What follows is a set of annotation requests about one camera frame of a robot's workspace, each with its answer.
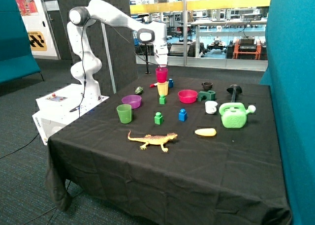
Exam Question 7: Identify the red wall poster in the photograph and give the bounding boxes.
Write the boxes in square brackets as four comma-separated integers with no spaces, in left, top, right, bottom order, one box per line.
[16,0,39,16]

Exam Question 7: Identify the green toy pepper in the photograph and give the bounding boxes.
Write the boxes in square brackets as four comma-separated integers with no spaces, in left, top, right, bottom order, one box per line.
[135,86,144,95]

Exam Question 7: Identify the yellow toy corn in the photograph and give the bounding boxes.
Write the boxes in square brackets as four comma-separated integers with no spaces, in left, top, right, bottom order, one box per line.
[194,128,217,137]

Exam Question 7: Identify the blue toy block front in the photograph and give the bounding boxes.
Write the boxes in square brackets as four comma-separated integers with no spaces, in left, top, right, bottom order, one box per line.
[178,108,187,122]

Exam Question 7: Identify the white lab table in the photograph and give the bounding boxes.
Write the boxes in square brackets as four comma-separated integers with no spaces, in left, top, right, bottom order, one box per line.
[187,19,267,61]

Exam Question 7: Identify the blue toy block back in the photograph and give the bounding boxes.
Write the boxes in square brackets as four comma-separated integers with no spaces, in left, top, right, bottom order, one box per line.
[168,78,174,88]

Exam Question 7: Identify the green toy block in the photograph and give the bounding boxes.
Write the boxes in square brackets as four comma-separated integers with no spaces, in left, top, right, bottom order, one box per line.
[154,112,163,125]
[159,95,166,105]

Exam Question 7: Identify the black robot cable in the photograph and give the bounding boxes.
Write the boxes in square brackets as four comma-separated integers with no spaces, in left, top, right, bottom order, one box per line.
[69,17,160,117]

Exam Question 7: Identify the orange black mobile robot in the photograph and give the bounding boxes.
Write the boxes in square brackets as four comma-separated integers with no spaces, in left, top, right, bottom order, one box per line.
[232,36,261,60]

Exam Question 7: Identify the red plastic cup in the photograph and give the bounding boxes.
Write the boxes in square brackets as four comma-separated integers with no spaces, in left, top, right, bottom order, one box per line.
[156,67,168,83]

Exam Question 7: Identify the teal partition panel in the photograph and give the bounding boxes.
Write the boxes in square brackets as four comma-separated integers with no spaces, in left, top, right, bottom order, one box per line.
[261,0,315,225]

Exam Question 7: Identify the red white marker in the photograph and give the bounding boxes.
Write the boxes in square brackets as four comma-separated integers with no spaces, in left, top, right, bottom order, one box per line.
[150,83,158,88]

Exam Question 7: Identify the yellow plastic cup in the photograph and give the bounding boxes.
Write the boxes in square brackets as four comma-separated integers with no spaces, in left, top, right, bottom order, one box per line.
[157,81,169,96]

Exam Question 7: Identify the blue toy block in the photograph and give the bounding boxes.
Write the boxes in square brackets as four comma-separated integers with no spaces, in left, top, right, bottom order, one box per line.
[178,108,187,122]
[168,78,174,88]

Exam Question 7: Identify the green plastic cup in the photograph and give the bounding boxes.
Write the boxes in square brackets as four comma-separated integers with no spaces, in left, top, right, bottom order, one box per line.
[116,104,132,124]

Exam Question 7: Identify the black tablecloth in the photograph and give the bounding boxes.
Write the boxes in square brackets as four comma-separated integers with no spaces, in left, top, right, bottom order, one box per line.
[45,76,292,225]

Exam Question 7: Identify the white robot control box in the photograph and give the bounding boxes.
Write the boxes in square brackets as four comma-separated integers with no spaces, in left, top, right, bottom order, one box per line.
[32,84,109,145]

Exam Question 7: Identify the dark brown small pot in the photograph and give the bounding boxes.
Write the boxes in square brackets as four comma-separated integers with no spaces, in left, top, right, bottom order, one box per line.
[201,82,213,92]

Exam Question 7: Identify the dark green arch block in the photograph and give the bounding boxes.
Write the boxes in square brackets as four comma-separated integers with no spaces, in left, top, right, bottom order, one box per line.
[197,90,216,101]

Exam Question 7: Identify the teal sofa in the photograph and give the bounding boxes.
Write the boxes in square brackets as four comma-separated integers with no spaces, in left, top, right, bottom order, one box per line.
[0,0,41,83]

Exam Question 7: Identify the green toy block front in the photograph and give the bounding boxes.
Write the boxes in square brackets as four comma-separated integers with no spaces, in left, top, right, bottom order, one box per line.
[154,112,163,125]

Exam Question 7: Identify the white small cup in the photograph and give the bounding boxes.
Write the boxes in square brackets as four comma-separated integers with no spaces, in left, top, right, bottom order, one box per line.
[205,100,218,114]

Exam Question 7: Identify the yellow black sign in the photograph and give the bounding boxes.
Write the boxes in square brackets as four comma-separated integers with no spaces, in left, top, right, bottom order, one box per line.
[28,31,47,52]

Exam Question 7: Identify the green toy watering can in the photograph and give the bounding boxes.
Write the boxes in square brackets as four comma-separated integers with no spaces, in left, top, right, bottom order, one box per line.
[219,102,256,129]

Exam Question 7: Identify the purple plastic bowl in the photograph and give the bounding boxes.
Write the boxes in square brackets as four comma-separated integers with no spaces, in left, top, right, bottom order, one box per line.
[122,95,142,109]

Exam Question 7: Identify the orange toy lizard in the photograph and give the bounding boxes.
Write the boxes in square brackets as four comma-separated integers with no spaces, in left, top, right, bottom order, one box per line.
[127,131,178,153]

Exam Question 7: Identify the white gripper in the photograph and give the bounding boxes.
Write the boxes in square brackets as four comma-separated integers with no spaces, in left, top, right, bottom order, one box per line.
[154,44,168,67]

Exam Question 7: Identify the pink plastic bowl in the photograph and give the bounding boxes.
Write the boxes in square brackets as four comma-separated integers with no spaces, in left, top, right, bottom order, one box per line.
[178,89,198,104]

